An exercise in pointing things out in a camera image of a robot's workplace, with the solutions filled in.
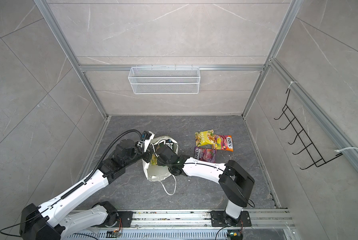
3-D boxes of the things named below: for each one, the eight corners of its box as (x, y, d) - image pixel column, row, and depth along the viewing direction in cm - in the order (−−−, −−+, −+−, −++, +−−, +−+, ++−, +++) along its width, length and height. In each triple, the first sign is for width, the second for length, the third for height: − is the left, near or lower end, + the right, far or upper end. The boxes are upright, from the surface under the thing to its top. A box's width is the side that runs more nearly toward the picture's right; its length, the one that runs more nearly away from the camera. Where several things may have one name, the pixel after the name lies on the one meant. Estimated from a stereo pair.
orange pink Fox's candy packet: (216, 151, 101) (217, 148, 98) (214, 138, 109) (215, 134, 105) (233, 151, 101) (235, 148, 98) (230, 138, 109) (231, 134, 106)
